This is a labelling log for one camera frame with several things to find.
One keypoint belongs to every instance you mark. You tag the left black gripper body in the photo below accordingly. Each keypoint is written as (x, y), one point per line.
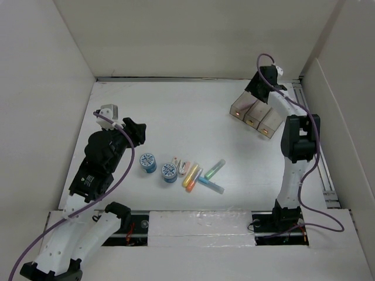
(121, 144)

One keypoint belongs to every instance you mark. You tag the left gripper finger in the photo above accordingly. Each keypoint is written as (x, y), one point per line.
(128, 123)
(139, 135)

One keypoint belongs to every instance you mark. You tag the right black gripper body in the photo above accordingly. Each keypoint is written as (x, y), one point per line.
(255, 87)

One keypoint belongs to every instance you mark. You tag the green highlighter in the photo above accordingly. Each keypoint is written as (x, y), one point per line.
(215, 169)

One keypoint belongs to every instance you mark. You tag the pink highlighter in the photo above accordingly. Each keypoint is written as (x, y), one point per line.
(248, 105)

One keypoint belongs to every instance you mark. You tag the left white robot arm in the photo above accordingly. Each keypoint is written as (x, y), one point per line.
(69, 247)

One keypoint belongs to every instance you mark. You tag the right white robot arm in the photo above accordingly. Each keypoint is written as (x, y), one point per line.
(298, 146)

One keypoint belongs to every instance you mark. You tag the left blue slime jar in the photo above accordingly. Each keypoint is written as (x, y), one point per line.
(148, 163)

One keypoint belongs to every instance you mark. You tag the blue slime jar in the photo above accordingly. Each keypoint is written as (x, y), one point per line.
(169, 172)
(148, 163)

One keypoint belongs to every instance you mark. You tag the middle clear organizer bin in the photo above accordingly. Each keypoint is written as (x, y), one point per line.
(256, 114)

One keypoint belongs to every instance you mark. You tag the clear organizer bin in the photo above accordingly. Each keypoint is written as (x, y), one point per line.
(242, 104)
(269, 124)
(256, 114)

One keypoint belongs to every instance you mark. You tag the left clear organizer bin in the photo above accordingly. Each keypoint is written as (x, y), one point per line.
(242, 104)

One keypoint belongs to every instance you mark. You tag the right clear organizer bin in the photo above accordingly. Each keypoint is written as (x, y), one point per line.
(269, 124)

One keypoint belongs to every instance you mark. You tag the white staple box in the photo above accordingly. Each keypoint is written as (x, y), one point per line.
(176, 161)

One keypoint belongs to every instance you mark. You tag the right blue slime jar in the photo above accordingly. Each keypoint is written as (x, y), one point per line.
(169, 172)

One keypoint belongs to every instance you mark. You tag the pink mini stapler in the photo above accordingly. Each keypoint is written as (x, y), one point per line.
(183, 167)

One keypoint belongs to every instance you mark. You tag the yellow highlighter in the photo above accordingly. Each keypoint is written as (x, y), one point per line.
(189, 175)

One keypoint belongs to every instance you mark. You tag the orange highlighter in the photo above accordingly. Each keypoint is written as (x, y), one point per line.
(194, 180)

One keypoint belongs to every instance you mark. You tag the blue highlighter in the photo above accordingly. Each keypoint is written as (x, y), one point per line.
(211, 185)

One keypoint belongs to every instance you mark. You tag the aluminium rail back edge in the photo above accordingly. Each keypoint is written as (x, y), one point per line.
(163, 79)

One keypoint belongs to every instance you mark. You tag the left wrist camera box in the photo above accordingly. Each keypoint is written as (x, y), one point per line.
(109, 111)

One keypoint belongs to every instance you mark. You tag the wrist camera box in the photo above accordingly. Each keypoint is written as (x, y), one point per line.
(280, 71)
(109, 111)

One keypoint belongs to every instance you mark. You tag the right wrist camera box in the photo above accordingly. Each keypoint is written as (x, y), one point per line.
(280, 71)

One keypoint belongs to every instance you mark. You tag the front black mounting rail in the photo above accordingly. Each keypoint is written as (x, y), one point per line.
(136, 234)

